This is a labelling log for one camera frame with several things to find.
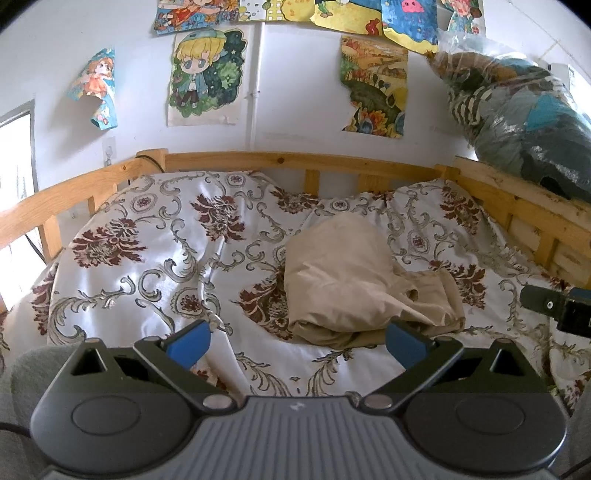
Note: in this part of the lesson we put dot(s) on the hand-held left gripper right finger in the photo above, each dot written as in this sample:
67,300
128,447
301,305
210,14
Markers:
405,346

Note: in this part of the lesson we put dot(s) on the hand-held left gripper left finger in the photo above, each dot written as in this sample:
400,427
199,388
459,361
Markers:
190,345

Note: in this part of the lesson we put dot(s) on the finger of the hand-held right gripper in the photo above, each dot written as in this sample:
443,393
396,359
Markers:
549,302

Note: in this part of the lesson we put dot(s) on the beige hooded jacket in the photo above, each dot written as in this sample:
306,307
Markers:
341,277

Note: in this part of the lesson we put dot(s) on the clear plastic bag of clothes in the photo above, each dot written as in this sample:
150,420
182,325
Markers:
521,124

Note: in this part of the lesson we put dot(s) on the floral white bedspread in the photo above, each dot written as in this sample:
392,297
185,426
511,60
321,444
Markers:
161,258

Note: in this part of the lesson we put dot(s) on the grey sweatshirt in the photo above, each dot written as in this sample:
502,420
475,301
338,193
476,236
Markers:
32,383

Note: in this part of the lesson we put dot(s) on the window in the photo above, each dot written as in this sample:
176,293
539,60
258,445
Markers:
16,161

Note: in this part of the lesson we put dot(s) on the torn landscape poster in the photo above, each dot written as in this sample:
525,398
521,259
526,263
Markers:
374,83

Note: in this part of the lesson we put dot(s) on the blond cartoon character poster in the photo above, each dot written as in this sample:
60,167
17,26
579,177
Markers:
203,69

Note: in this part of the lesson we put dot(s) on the curled cartoon girl poster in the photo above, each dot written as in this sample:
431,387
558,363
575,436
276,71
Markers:
94,78

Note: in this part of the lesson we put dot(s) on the mushroom cartoon poster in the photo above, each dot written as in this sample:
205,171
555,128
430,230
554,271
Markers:
464,14

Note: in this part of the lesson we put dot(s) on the blue poster with pink jellyfish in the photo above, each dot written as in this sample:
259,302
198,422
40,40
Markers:
411,23

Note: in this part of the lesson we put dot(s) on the cartoon children poster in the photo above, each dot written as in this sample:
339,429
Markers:
184,16

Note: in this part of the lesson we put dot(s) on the yellow cartoon poster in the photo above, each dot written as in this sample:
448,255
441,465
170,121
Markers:
344,14

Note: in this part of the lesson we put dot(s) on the dotted checkered poster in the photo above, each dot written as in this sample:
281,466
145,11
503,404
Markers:
258,9

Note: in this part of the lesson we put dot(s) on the wooden bed frame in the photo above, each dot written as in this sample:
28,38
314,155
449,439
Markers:
277,161

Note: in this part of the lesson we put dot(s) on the white wall pipe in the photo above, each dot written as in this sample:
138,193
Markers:
254,92

